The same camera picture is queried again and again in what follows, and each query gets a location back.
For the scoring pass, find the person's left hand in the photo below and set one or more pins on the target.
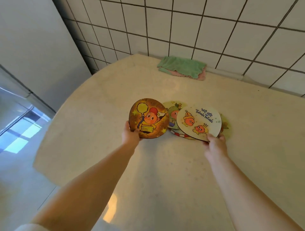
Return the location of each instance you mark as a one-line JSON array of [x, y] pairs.
[[130, 139]]

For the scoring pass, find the person's right hand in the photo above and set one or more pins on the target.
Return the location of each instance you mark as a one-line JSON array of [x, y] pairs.
[[215, 146]]

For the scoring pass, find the person's left thumb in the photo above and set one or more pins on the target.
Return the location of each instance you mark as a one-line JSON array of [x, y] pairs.
[[137, 132]]

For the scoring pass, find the person's right thumb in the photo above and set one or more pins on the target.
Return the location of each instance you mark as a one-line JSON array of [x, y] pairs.
[[210, 137]]

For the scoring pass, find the white round cartoon placemat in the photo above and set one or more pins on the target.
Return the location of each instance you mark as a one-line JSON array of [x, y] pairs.
[[202, 120]]

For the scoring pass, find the brown round cartoon placemat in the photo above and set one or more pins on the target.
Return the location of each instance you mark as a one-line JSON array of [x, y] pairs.
[[150, 117]]

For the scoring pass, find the person's left forearm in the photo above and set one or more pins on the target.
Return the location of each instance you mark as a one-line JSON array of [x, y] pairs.
[[85, 190]]

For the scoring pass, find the person's right forearm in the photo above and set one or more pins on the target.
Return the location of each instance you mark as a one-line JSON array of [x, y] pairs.
[[245, 192]]

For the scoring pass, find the yellow-green round placemat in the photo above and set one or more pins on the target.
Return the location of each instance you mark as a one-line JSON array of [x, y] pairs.
[[225, 123]]

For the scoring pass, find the red striped round placemat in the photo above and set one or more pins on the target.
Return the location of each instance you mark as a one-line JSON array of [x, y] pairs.
[[182, 135]]

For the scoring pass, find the green round cartoon placemat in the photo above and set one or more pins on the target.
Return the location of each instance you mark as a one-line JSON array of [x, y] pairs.
[[173, 111]]

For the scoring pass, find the pink cloth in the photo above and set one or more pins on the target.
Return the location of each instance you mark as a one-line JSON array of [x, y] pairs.
[[201, 75]]

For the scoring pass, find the green cloth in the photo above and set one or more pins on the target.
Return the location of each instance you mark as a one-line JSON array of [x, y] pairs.
[[182, 65]]

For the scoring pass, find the white refrigerator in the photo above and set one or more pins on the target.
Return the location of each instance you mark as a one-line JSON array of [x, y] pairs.
[[40, 52]]

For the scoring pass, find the white sleeve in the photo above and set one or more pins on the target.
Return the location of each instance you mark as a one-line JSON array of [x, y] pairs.
[[26, 227]]

